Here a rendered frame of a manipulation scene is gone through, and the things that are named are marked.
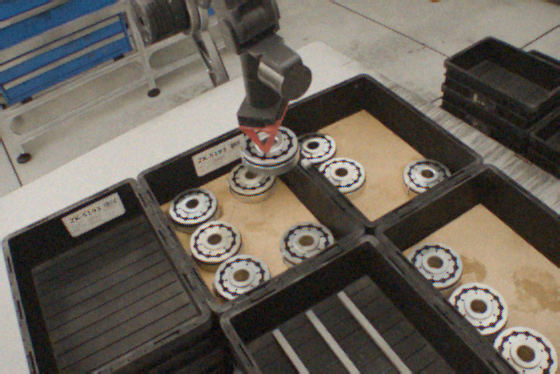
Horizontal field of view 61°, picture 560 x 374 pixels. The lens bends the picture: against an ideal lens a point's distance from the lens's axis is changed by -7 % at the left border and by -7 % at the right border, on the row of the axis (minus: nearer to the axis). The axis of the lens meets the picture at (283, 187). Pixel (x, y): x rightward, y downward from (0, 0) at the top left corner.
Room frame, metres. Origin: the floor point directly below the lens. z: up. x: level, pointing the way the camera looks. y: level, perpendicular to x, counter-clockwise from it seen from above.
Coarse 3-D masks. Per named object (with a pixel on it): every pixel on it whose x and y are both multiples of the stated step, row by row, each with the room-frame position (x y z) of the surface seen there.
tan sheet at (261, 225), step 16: (224, 176) 0.84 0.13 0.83; (224, 192) 0.79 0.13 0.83; (288, 192) 0.76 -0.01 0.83; (224, 208) 0.74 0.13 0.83; (240, 208) 0.73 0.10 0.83; (256, 208) 0.73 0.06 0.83; (272, 208) 0.72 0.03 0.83; (288, 208) 0.72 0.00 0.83; (304, 208) 0.71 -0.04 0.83; (240, 224) 0.69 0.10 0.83; (256, 224) 0.68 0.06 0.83; (272, 224) 0.68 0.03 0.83; (288, 224) 0.67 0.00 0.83; (256, 240) 0.64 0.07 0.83; (272, 240) 0.64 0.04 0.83; (192, 256) 0.62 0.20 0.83; (256, 256) 0.60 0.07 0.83; (272, 256) 0.60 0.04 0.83; (208, 272) 0.58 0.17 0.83; (272, 272) 0.56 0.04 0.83
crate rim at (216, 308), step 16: (208, 144) 0.84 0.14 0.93; (176, 160) 0.81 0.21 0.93; (144, 176) 0.77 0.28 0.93; (144, 192) 0.72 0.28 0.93; (320, 192) 0.66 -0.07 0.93; (160, 208) 0.67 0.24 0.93; (336, 208) 0.61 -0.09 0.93; (352, 224) 0.57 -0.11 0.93; (176, 240) 0.60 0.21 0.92; (352, 240) 0.53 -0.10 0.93; (320, 256) 0.51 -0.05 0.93; (192, 272) 0.51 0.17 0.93; (288, 272) 0.48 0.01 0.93; (208, 288) 0.47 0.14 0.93; (256, 288) 0.46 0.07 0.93; (208, 304) 0.44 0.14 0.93; (224, 304) 0.44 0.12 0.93
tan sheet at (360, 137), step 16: (336, 128) 0.95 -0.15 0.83; (352, 128) 0.94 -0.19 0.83; (368, 128) 0.94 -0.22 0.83; (384, 128) 0.93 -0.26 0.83; (336, 144) 0.89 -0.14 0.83; (352, 144) 0.89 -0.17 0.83; (368, 144) 0.88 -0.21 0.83; (384, 144) 0.87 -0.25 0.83; (400, 144) 0.86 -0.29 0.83; (368, 160) 0.83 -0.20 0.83; (384, 160) 0.82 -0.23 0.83; (400, 160) 0.81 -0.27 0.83; (368, 176) 0.77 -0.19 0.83; (384, 176) 0.77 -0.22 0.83; (400, 176) 0.76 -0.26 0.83; (368, 192) 0.73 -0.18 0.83; (384, 192) 0.72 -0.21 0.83; (400, 192) 0.71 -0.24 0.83; (368, 208) 0.68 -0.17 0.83; (384, 208) 0.68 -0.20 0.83
